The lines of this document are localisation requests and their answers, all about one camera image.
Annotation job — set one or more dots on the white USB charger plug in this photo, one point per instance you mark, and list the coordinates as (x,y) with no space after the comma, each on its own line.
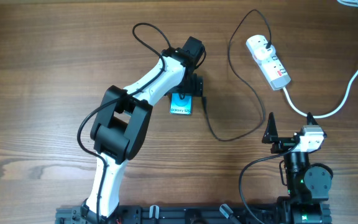
(263,53)

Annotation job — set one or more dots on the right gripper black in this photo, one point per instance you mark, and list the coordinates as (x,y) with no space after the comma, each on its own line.
(271,136)

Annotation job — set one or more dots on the turquoise screen Galaxy smartphone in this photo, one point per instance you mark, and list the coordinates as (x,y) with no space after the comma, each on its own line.
(181,104)

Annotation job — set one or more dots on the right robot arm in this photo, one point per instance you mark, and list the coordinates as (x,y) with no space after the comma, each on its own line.
(308,184)

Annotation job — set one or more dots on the white power strip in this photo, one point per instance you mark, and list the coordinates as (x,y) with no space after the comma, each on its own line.
(272,68)

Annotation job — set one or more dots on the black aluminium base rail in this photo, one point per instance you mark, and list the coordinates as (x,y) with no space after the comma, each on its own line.
(266,213)

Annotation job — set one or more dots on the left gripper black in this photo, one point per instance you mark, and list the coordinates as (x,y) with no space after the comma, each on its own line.
(195,87)

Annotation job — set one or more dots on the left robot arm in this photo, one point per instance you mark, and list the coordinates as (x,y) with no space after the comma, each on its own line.
(122,121)

